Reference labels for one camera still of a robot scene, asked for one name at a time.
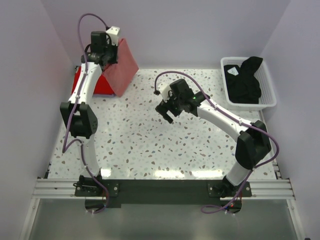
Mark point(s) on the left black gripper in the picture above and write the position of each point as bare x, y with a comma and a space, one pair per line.
113, 60

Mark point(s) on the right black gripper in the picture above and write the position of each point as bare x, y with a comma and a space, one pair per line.
163, 108

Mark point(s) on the pink t shirt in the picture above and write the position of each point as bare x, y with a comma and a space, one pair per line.
120, 74

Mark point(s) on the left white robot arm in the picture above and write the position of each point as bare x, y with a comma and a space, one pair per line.
80, 120

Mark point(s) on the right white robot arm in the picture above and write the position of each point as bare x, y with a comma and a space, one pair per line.
252, 145

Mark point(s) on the folded red t shirt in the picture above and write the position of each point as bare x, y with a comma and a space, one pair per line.
102, 86

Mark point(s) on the black t shirt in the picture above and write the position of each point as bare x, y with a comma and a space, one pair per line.
241, 83

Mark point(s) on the white plastic basket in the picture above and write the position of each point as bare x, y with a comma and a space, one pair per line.
268, 97

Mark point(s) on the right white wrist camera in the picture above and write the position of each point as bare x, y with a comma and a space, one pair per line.
165, 91

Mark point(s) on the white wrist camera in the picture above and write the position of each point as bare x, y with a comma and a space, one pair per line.
114, 34
165, 91

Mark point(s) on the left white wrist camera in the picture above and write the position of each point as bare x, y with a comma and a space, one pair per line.
114, 34

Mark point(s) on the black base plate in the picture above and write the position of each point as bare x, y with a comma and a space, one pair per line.
114, 193

